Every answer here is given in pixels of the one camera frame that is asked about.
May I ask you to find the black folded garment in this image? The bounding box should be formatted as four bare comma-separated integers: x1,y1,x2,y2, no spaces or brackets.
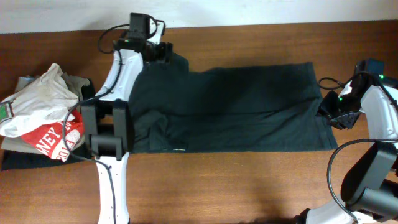
1,79,95,171

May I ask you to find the dark green t-shirt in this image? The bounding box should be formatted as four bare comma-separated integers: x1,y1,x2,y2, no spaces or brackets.
129,54,337,153

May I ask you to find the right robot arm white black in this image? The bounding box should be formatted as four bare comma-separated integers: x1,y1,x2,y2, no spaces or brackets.
293,58,397,224

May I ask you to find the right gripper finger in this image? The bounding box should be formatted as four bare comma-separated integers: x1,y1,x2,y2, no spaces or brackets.
316,90,340,118
329,112,361,130

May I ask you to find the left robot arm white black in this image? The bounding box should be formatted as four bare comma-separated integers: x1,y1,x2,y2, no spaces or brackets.
81,39,173,223

